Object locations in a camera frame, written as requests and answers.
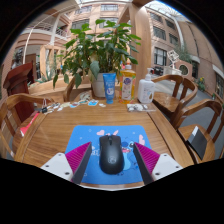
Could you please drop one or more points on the dark bust statue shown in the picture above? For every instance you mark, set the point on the dark bust statue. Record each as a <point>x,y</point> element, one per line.
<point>17,60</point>

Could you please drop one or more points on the red and white bag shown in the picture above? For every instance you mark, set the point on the red and white bag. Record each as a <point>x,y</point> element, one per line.
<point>28,125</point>

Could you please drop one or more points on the yellow flowering potted plant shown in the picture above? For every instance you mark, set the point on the yellow flowering potted plant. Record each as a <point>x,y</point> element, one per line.
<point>201,85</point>

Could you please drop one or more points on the dark red wooden pedestal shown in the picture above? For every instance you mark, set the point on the dark red wooden pedestal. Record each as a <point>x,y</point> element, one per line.
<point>18,83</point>

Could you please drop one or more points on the green plant in white pot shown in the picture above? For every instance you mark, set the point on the green plant in white pot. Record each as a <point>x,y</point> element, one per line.
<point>96,50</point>

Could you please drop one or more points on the white pump bottle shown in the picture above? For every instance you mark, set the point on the white pump bottle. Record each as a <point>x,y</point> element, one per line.
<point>146,91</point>

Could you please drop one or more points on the black binder clip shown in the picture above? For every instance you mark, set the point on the black binder clip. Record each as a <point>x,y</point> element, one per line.
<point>44,109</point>

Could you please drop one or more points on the white geometric sculpture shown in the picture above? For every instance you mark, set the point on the white geometric sculpture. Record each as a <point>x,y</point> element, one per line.
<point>172,65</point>

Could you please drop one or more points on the blue tube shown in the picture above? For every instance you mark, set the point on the blue tube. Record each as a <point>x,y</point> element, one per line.
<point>109,88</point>

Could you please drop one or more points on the yellow liquid bottle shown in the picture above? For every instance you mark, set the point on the yellow liquid bottle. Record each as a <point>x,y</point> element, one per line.
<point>127,86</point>

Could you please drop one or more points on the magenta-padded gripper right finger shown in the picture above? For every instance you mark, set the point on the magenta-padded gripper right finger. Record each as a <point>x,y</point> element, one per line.
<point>165,165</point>

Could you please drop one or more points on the blue printed mouse pad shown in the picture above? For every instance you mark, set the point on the blue printed mouse pad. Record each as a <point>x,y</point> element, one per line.
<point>90,133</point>

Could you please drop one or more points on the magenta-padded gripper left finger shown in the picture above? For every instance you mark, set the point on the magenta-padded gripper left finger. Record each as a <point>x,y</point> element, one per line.
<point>56,165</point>

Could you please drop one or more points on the black flat box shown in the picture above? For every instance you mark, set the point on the black flat box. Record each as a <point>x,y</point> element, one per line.
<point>198,143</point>

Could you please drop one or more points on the white packets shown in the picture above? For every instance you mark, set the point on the white packets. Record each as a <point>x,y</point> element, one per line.
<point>138,107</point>

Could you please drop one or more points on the black computer mouse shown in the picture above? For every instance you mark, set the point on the black computer mouse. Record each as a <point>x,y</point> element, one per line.
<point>111,155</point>

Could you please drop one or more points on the long wooden planter box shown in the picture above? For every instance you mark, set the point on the long wooden planter box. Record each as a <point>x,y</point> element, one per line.
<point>46,88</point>

